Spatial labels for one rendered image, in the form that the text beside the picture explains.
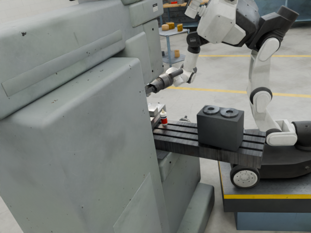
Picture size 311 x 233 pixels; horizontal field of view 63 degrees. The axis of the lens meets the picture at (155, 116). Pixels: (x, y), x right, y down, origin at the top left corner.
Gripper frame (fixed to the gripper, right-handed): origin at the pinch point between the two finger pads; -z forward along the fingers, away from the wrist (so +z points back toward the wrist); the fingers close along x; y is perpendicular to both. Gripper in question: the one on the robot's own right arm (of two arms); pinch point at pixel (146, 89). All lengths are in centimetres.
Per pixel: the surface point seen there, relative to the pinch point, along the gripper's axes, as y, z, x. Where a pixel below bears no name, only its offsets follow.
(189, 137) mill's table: 27.4, 7.2, 25.8
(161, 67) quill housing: -12.8, 7.8, 7.4
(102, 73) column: -33, -43, 40
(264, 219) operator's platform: 110, 46, 57
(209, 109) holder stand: 8.6, 14.9, 35.8
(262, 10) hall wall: 90, 675, -323
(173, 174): 54, -4, 19
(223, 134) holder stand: 18, 11, 48
